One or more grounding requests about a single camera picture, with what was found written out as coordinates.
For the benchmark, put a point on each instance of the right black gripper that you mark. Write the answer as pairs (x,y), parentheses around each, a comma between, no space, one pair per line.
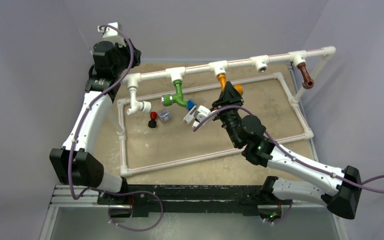
(229,97)

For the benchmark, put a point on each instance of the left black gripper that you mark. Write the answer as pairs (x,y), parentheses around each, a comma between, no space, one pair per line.
(125,50)

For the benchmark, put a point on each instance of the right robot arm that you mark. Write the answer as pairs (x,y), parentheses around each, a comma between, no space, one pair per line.
(339,190)

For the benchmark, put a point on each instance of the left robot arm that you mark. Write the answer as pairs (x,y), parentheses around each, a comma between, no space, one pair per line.
(74,163)

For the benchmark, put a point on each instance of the blue small block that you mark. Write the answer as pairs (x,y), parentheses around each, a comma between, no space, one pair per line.
(190,104)

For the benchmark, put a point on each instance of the white plastic clip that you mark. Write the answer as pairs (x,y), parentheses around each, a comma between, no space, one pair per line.
(190,116)

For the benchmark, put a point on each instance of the white plastic faucet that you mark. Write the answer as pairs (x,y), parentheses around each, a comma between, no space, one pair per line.
(132,84)

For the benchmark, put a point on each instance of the green plastic faucet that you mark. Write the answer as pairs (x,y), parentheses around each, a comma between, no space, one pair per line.
(176,98)

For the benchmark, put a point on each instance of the clear plastic small box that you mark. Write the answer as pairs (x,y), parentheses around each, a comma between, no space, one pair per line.
(164,115)

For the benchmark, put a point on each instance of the red and black knob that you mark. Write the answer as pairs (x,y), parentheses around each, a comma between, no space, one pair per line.
(153,120)

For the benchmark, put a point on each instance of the brown plastic faucet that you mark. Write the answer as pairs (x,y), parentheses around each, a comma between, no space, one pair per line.
(307,81)

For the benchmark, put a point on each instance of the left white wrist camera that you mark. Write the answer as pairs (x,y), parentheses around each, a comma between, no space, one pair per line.
(111,35)

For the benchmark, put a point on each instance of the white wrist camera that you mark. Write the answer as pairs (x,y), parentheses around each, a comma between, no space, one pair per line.
(199,114)
(111,35)

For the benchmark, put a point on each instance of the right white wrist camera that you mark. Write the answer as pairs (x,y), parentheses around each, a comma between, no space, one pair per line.
(199,114)

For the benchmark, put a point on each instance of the white PVC pipe frame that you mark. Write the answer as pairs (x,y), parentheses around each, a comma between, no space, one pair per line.
(268,88)

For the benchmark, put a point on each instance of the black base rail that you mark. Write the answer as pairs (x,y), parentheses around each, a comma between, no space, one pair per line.
(248,200)

